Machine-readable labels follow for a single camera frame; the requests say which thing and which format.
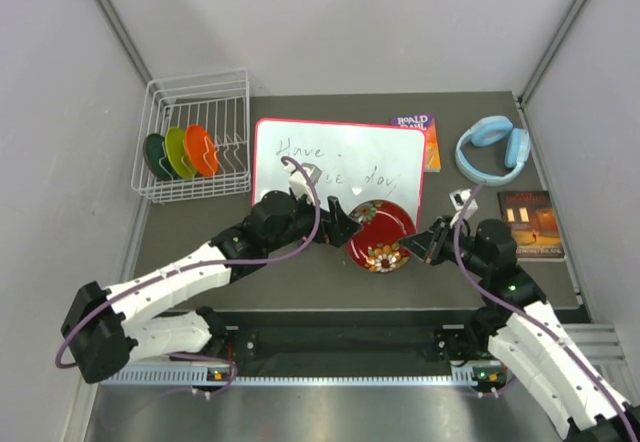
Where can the white wire dish rack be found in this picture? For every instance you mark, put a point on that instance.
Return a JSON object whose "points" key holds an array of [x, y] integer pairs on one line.
{"points": [[220, 103]]}

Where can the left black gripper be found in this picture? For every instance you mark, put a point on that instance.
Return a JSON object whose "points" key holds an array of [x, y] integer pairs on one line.
{"points": [[335, 235]]}

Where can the red floral plate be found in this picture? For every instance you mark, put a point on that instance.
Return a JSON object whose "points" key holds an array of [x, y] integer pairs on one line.
{"points": [[376, 248]]}

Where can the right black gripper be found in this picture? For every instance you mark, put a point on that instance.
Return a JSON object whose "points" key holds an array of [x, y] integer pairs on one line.
{"points": [[429, 245]]}

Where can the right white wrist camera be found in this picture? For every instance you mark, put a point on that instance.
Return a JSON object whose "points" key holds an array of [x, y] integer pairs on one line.
{"points": [[464, 205]]}

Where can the pink framed whiteboard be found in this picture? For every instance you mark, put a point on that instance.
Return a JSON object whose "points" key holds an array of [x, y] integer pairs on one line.
{"points": [[358, 162]]}

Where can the grey slotted cable duct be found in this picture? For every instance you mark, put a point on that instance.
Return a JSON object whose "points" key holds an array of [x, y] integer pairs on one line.
{"points": [[202, 375]]}

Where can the dark cover paperback book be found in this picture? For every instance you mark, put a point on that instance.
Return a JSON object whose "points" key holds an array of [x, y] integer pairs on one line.
{"points": [[533, 224]]}

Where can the dark green plate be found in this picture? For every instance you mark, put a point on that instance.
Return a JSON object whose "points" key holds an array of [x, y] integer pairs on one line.
{"points": [[155, 157]]}

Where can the light blue headphones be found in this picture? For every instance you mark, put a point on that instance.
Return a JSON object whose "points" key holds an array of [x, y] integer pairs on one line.
{"points": [[493, 151]]}

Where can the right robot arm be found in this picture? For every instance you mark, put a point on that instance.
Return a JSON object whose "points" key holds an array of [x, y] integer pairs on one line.
{"points": [[518, 326]]}

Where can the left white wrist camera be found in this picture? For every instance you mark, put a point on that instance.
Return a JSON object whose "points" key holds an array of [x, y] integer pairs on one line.
{"points": [[302, 180]]}

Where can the orange plate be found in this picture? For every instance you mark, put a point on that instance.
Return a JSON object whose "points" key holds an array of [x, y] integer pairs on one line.
{"points": [[201, 150]]}

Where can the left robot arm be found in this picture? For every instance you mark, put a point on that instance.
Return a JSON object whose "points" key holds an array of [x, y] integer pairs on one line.
{"points": [[107, 328]]}

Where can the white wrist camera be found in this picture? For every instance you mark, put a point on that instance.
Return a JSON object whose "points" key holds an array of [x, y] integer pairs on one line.
{"points": [[464, 205], [302, 180]]}

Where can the lime green plate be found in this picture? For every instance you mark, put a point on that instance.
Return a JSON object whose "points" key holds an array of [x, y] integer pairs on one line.
{"points": [[176, 153]]}

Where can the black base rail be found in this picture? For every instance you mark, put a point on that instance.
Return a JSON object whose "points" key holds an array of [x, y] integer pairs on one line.
{"points": [[337, 343]]}

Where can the Roald Dahl paperback book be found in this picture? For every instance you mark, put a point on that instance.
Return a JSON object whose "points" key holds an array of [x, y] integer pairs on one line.
{"points": [[426, 123]]}

